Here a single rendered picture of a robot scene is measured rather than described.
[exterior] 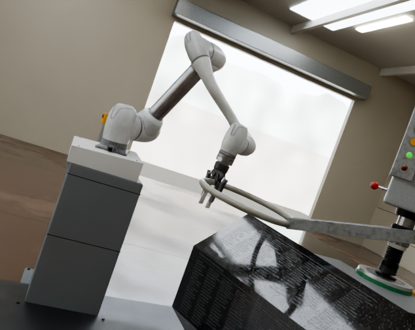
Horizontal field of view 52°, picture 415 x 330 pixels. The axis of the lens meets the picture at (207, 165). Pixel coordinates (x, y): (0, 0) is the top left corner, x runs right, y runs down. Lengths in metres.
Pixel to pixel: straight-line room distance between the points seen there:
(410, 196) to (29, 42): 7.47
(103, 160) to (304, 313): 1.29
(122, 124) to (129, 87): 5.98
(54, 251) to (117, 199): 0.43
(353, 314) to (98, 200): 1.41
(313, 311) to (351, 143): 8.76
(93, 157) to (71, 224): 0.38
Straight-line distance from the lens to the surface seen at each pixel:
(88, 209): 2.36
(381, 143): 10.73
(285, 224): 1.82
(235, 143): 2.04
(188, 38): 2.30
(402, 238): 1.79
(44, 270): 2.47
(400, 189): 1.74
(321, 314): 1.60
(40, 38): 8.42
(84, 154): 2.31
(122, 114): 2.41
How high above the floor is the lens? 1.15
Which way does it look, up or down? 3 degrees down
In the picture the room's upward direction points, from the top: 20 degrees clockwise
